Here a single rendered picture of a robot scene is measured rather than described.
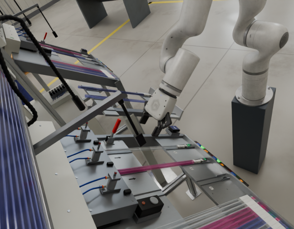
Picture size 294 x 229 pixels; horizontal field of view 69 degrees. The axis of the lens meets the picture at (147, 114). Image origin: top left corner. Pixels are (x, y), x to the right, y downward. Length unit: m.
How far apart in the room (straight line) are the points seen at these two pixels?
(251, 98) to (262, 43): 0.34
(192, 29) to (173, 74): 0.15
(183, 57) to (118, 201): 0.49
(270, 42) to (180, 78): 0.45
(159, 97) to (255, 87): 0.61
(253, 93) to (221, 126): 0.89
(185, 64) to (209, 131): 1.38
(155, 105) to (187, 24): 0.29
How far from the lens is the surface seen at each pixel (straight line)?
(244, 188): 0.99
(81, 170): 0.61
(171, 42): 0.83
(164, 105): 0.77
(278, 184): 1.84
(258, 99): 1.31
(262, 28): 1.08
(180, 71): 0.76
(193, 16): 0.74
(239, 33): 1.11
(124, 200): 0.57
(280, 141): 2.04
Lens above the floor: 1.63
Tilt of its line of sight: 43 degrees down
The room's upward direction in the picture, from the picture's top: 23 degrees counter-clockwise
